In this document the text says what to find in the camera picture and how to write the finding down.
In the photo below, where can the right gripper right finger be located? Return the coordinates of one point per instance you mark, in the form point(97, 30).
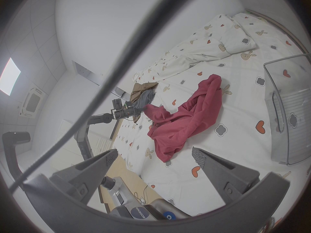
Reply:
point(226, 176)

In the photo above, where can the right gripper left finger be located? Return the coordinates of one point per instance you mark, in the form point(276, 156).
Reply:
point(82, 176)

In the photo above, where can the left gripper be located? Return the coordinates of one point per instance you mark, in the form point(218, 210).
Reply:
point(128, 112)

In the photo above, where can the red shirt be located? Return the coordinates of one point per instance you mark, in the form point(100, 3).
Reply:
point(194, 120)

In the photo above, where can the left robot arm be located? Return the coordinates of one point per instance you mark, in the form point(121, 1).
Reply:
point(83, 139)

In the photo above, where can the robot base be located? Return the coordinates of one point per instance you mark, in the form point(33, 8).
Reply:
point(136, 211)

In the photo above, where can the brown garment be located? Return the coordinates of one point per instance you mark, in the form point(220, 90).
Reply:
point(139, 88)

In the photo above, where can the clear plastic box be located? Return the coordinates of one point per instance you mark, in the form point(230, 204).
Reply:
point(279, 120)

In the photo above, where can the ceiling air conditioner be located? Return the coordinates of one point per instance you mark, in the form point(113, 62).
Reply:
point(32, 103)

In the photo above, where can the white printed quilt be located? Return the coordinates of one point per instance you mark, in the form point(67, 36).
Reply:
point(194, 50)

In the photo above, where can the bed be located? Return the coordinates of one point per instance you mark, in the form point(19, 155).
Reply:
point(243, 86)

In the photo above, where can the ceiling light panel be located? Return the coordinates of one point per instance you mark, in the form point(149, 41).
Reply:
point(9, 76)

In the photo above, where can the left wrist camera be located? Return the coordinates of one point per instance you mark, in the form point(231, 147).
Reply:
point(128, 105)

